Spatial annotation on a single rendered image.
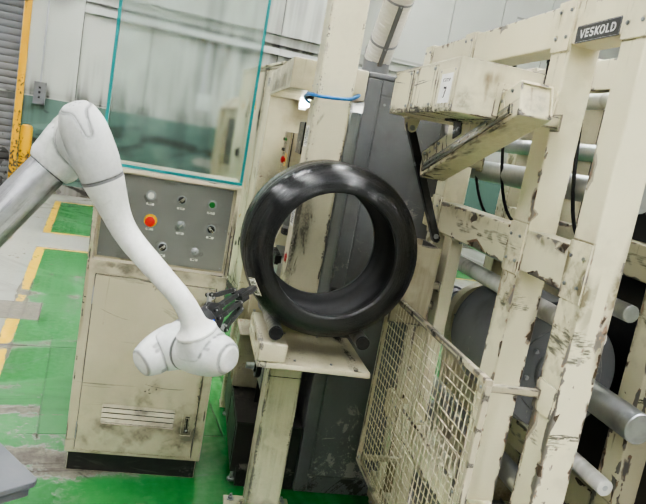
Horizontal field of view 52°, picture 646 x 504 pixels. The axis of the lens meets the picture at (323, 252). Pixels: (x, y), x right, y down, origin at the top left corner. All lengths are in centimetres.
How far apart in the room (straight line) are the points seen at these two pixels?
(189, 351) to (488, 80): 104
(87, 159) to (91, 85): 934
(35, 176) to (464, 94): 111
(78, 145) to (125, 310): 126
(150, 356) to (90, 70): 938
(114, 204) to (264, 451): 132
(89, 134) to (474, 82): 98
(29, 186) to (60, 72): 914
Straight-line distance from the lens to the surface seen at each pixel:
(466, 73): 183
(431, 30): 1236
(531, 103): 180
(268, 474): 268
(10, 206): 177
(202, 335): 163
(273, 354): 208
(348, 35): 238
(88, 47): 1096
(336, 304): 233
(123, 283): 273
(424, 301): 246
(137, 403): 288
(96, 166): 160
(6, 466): 175
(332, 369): 213
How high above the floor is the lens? 150
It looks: 9 degrees down
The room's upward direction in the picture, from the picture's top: 10 degrees clockwise
